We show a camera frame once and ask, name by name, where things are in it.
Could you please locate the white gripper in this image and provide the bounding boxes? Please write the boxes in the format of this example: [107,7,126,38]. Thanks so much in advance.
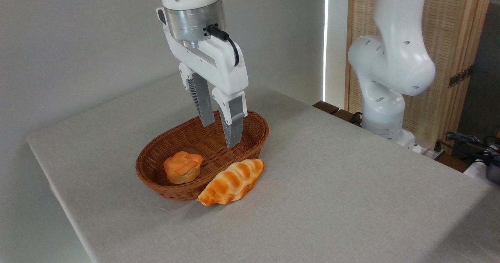
[157,7,249,149]

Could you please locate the round orange bread roll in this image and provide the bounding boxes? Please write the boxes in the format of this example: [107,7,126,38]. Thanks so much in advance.
[163,151,204,184]

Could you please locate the long striped bread loaf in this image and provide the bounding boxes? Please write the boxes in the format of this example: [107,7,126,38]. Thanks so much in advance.
[197,158,265,207]

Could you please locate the brown wicker basket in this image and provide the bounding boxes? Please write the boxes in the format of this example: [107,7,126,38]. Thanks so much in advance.
[136,110,270,201]

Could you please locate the grey tablecloth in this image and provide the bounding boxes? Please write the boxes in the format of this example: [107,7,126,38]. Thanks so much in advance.
[27,73,500,263]

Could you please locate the white power strip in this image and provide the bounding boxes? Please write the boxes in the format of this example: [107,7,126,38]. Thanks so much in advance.
[420,147,446,161]

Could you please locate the dark metal screen hinge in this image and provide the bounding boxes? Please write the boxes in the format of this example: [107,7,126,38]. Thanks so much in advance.
[448,65,474,88]

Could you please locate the wooden folding screen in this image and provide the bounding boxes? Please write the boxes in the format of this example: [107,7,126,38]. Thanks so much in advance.
[345,0,495,155]

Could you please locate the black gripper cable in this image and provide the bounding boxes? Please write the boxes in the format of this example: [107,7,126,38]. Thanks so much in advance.
[207,25,240,67]

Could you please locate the black cable bundle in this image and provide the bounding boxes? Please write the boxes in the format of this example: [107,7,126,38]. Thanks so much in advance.
[445,131,500,159]

